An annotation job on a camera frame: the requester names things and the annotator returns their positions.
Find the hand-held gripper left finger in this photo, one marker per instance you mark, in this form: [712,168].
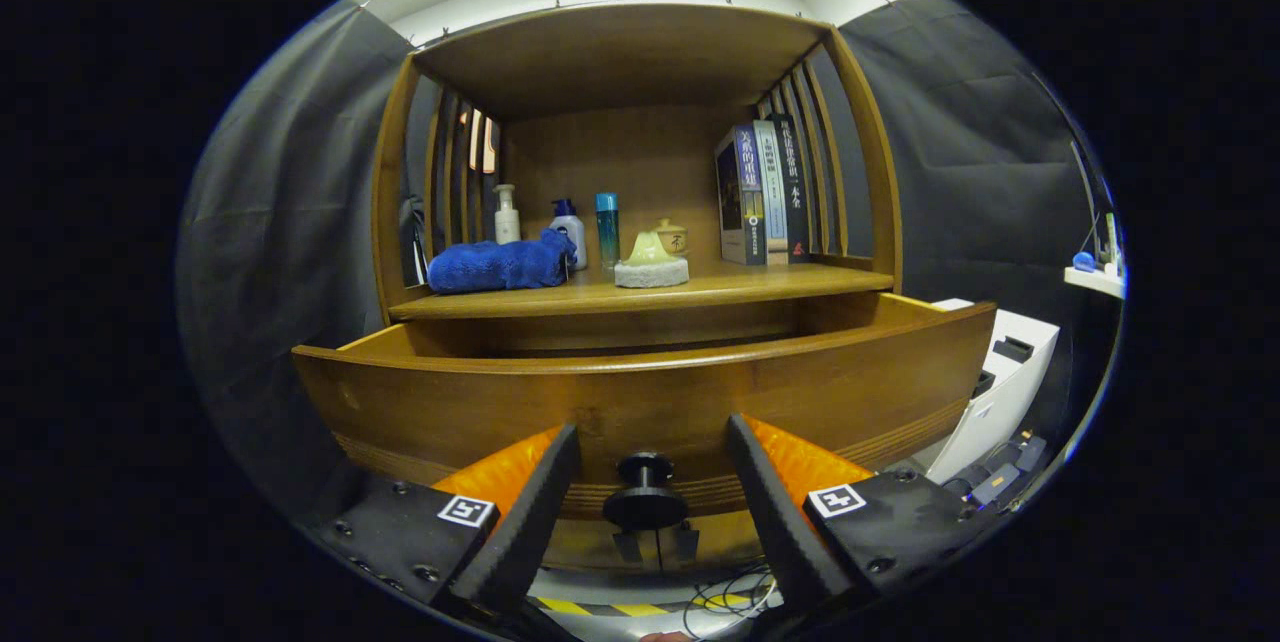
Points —
[530,522]

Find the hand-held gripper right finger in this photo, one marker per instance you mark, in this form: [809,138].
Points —
[780,522]

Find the wooden drawer with black knob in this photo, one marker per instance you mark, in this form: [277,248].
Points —
[650,402]

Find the pale green scrub brush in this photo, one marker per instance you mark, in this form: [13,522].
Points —
[650,267]

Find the wooden cabinet door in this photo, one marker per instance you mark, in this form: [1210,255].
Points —
[585,547]
[725,537]

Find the wooden countertop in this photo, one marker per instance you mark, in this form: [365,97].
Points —
[750,280]

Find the wooden cabinet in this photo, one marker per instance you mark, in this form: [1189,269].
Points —
[600,52]

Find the yellow black floor tape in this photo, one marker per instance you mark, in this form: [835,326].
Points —
[640,609]

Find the black power adapter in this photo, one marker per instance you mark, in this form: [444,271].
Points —
[995,484]
[1031,452]

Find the white storage unit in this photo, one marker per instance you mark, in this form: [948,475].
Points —
[1000,392]

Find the blue towel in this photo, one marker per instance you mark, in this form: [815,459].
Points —
[490,267]

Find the white bottle with blue cap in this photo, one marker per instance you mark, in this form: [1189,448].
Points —
[572,232]

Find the teal tube bottle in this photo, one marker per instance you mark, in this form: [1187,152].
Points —
[607,232]

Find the white pump bottle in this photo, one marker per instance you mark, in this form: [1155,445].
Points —
[507,222]

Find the yellow lidded teacup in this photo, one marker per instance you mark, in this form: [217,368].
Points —
[673,237]

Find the book with pale blue spine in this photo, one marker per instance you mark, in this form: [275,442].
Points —
[772,202]

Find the thick book with purple spine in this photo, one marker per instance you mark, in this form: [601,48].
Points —
[748,202]

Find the white power strip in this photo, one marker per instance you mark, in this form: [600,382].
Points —
[1090,280]

